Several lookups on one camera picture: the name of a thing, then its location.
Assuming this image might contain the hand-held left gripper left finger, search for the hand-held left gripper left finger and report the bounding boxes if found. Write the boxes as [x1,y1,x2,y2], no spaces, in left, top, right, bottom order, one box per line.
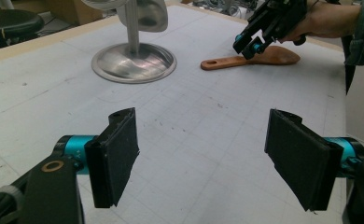
[63,106,140,209]

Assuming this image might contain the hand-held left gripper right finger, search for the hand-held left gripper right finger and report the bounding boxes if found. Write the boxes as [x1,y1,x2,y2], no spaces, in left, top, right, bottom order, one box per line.
[263,108,357,212]

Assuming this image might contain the wooden rice paddle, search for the wooden rice paddle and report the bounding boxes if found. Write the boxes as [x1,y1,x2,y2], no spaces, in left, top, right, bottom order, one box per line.
[200,45,301,72]

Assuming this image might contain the steel utensil stand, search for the steel utensil stand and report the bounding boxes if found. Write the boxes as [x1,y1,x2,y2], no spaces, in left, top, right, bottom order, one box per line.
[91,0,177,85]

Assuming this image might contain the white grid mat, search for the white grid mat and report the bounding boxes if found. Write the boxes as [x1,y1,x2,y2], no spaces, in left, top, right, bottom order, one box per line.
[0,6,348,224]

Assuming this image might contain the cardboard box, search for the cardboard box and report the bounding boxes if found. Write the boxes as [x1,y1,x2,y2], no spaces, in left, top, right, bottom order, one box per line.
[44,0,105,26]

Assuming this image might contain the black round stool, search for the black round stool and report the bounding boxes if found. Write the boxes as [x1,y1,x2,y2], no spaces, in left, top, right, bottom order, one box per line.
[0,8,46,49]

